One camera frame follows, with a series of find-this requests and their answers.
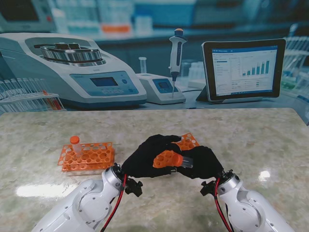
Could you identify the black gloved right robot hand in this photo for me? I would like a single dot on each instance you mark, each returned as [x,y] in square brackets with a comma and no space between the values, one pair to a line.
[207,164]

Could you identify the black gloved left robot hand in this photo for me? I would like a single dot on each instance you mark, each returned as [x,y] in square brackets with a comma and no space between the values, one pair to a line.
[140,164]

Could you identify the clear plastic test tube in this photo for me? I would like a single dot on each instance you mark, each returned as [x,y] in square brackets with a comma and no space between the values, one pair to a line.
[187,162]
[77,149]

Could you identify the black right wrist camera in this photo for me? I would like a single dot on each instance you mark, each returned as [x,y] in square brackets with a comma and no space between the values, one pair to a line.
[207,189]

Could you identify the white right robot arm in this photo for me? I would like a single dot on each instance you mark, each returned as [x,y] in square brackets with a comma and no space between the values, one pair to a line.
[248,210]

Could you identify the orange test tube rack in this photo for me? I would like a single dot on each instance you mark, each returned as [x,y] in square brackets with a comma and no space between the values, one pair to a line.
[96,154]
[164,159]

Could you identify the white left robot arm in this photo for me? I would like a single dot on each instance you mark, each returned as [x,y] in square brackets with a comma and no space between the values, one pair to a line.
[82,207]

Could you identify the printed laboratory backdrop poster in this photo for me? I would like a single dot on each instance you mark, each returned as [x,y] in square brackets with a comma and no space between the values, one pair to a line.
[154,48]

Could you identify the orange screw cap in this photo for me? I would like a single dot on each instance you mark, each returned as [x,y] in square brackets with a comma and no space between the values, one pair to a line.
[74,139]
[178,160]

